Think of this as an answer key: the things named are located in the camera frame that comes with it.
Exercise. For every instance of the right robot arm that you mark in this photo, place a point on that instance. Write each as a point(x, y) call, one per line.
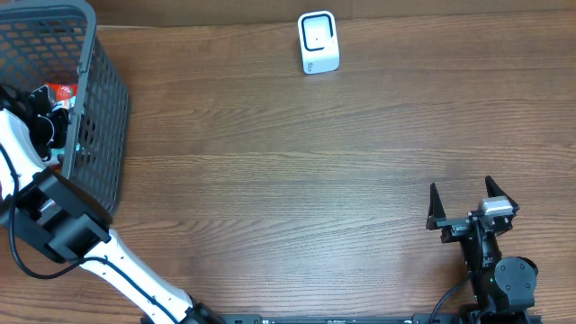
point(503, 287)

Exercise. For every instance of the white barcode scanner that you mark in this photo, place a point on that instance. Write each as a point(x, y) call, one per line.
point(318, 37)

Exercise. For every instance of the orange spaghetti packet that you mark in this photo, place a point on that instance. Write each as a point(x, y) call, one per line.
point(62, 96)

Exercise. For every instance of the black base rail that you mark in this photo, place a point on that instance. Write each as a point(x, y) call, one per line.
point(417, 318)

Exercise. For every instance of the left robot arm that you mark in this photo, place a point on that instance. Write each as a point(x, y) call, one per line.
point(55, 227)

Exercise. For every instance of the grey plastic mesh basket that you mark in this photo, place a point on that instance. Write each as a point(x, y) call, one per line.
point(55, 42)

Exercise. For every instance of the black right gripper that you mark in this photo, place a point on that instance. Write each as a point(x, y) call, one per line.
point(456, 227)

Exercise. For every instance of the teal tissue pack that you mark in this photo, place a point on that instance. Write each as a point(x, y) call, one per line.
point(55, 160)

